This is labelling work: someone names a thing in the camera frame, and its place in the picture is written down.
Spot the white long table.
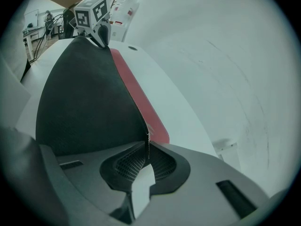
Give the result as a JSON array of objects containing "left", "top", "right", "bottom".
[{"left": 22, "top": 24, "right": 62, "bottom": 54}]

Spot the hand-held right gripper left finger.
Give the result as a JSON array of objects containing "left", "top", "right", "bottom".
[{"left": 39, "top": 140, "right": 151, "bottom": 226}]

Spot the white cabinet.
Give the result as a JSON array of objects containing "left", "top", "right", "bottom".
[{"left": 108, "top": 20, "right": 132, "bottom": 42}]

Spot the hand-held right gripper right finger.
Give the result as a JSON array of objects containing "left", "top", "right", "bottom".
[{"left": 137, "top": 141, "right": 271, "bottom": 226}]

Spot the person's grey shirt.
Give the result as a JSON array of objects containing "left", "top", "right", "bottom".
[{"left": 0, "top": 13, "right": 32, "bottom": 131}]

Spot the red desk mat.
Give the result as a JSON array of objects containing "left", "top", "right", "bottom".
[{"left": 35, "top": 35, "right": 170, "bottom": 161}]

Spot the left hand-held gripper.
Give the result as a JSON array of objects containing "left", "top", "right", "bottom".
[{"left": 69, "top": 0, "right": 112, "bottom": 48}]

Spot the white chair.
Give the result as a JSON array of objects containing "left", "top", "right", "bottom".
[{"left": 213, "top": 137, "right": 242, "bottom": 173}]

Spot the white board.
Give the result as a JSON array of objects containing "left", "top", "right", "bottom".
[{"left": 24, "top": 9, "right": 39, "bottom": 29}]

